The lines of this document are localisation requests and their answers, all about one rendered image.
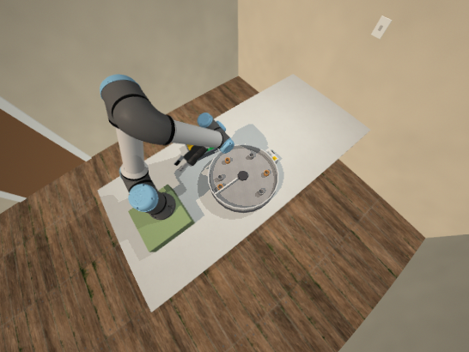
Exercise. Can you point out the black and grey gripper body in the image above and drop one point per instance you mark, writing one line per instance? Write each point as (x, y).
(194, 154)

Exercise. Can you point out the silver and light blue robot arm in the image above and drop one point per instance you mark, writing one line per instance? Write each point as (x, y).
(134, 115)

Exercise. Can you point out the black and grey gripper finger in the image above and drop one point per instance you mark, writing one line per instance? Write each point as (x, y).
(179, 160)
(183, 167)

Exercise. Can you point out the grey round turntable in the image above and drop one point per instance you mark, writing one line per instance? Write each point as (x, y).
(243, 177)

